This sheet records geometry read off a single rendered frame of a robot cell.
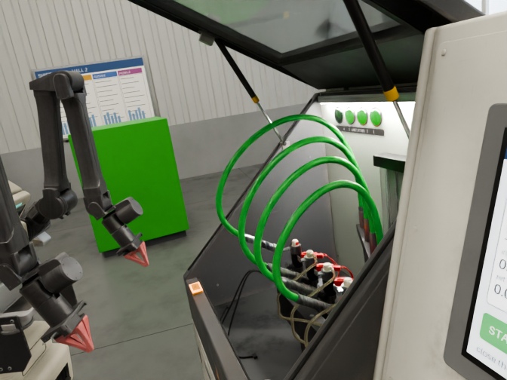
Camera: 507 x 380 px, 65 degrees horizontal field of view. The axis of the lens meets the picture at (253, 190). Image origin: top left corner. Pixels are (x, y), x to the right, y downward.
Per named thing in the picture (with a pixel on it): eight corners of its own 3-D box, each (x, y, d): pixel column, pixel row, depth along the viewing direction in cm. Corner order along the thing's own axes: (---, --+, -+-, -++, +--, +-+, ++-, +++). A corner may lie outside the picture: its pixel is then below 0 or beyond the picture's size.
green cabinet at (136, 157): (176, 216, 515) (155, 116, 481) (191, 236, 436) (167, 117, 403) (100, 235, 485) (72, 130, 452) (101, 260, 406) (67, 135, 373)
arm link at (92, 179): (66, 75, 121) (47, 75, 110) (84, 72, 120) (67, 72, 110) (99, 208, 132) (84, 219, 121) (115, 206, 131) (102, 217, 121)
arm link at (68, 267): (17, 252, 89) (-9, 270, 80) (55, 226, 87) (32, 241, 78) (52, 293, 91) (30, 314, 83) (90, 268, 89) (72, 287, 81)
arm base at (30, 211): (29, 210, 134) (7, 222, 122) (43, 194, 132) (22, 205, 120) (49, 228, 135) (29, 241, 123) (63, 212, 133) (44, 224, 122)
